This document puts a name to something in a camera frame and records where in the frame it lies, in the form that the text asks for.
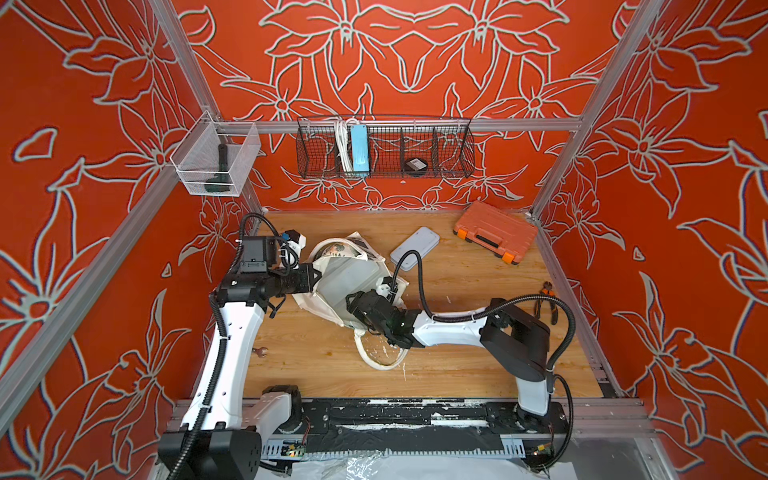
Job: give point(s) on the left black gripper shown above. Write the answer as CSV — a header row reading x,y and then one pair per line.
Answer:
x,y
308,275

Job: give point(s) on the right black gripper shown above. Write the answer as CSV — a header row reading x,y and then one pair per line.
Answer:
x,y
359,304

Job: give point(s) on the white printed canvas tote bag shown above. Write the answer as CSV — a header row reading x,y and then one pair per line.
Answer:
x,y
349,265

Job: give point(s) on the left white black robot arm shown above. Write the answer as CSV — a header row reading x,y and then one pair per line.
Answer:
x,y
218,438

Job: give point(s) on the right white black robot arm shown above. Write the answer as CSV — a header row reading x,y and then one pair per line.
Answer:
x,y
517,340

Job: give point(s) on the orange plastic tool case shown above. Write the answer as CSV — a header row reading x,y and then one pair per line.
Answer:
x,y
507,236

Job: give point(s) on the dark green flashlight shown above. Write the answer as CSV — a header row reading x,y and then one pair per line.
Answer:
x,y
220,182

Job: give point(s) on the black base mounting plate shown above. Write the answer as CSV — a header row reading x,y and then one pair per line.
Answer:
x,y
338,427

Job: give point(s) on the light blue power bank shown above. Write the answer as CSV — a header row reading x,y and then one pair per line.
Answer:
x,y
359,148

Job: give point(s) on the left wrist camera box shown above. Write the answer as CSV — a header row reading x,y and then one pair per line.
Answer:
x,y
270,254

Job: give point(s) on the clear plastic wall bin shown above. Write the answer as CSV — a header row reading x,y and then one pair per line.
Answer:
x,y
196,157

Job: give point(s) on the orange handled pliers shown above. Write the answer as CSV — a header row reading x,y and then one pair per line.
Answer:
x,y
547,290

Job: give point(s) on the black wire wall basket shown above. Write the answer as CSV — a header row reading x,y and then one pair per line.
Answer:
x,y
447,144

